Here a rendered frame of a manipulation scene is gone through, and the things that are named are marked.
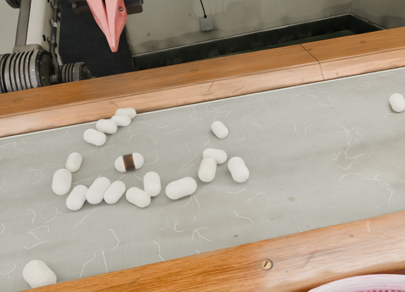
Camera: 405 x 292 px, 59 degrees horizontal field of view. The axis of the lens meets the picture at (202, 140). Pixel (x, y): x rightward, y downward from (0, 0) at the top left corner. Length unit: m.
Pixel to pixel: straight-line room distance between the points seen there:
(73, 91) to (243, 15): 2.08
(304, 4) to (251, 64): 2.18
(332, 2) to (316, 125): 2.44
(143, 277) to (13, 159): 0.31
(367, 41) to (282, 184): 0.39
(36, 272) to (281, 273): 0.22
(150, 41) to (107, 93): 1.92
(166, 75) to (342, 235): 0.41
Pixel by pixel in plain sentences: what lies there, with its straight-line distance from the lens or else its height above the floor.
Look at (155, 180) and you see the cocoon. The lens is 0.42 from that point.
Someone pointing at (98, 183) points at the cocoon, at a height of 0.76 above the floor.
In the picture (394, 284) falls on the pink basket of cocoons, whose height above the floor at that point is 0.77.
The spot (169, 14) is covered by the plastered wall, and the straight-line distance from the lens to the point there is 2.49.
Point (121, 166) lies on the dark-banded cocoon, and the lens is 0.46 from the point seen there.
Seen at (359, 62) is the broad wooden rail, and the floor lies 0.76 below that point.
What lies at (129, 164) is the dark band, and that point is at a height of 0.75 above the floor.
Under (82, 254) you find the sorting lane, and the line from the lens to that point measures 0.40.
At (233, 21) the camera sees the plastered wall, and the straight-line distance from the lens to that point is 2.62.
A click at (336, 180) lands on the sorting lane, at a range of 0.44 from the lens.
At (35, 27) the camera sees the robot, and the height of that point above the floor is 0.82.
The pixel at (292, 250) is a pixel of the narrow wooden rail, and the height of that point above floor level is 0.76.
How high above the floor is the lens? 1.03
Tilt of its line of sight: 36 degrees down
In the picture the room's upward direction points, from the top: 7 degrees counter-clockwise
